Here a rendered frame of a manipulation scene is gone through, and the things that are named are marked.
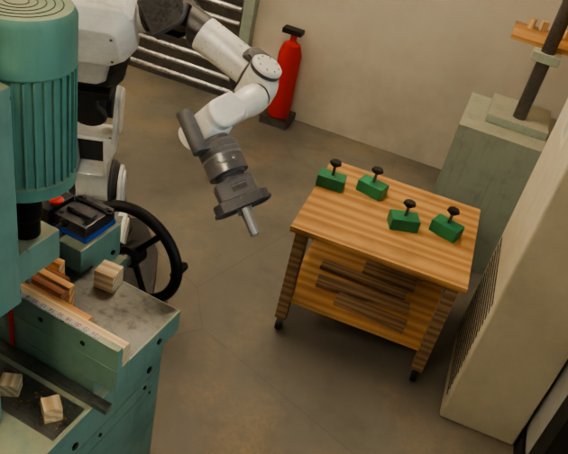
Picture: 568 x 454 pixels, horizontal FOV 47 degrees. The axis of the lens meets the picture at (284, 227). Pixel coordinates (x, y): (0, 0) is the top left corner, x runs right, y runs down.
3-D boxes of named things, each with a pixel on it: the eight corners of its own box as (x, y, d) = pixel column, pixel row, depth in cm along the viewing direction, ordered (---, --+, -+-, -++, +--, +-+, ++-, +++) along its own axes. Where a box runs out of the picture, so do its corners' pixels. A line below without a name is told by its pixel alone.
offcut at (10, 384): (4, 383, 127) (3, 371, 125) (22, 384, 128) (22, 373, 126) (-2, 395, 124) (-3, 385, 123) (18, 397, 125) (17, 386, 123)
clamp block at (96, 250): (121, 255, 153) (123, 223, 148) (82, 285, 142) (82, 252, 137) (71, 229, 157) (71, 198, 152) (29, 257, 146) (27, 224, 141)
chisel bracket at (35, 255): (60, 263, 130) (60, 229, 125) (5, 302, 119) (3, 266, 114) (32, 248, 132) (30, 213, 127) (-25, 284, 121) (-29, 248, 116)
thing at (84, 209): (115, 223, 147) (116, 203, 144) (82, 246, 139) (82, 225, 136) (69, 200, 151) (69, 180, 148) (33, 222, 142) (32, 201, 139)
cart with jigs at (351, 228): (439, 303, 301) (490, 186, 264) (420, 390, 255) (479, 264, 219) (305, 254, 312) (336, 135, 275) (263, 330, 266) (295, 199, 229)
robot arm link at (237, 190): (269, 202, 145) (247, 154, 146) (273, 192, 135) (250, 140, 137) (215, 224, 142) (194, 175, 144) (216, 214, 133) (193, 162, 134)
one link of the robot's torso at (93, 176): (73, 173, 229) (66, 64, 194) (124, 180, 232) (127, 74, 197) (64, 206, 219) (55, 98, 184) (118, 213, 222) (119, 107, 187)
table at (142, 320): (203, 306, 149) (206, 286, 145) (116, 394, 125) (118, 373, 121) (-2, 202, 165) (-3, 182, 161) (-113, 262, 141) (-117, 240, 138)
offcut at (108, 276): (123, 282, 141) (123, 266, 139) (112, 294, 138) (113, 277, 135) (104, 275, 142) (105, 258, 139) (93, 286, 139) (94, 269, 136)
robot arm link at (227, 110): (197, 149, 141) (232, 129, 151) (224, 129, 135) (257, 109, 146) (180, 123, 140) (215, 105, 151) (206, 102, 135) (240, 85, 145)
